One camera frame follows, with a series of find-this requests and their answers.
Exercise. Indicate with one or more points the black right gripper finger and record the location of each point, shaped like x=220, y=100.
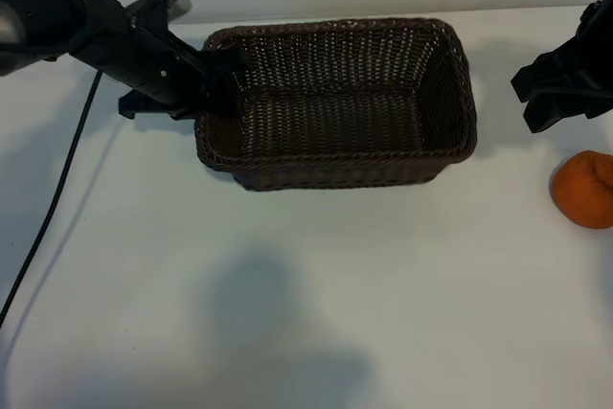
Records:
x=546, y=113
x=536, y=79

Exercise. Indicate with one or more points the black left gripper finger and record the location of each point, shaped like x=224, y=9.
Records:
x=225, y=64

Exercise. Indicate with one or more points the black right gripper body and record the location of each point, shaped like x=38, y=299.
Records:
x=591, y=66

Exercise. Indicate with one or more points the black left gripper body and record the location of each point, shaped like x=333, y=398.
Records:
x=139, y=59

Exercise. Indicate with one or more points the orange fruit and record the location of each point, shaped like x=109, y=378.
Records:
x=579, y=193

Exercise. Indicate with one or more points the dark brown wicker basket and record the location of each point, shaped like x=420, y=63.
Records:
x=335, y=107

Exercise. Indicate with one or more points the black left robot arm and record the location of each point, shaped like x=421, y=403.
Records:
x=29, y=16

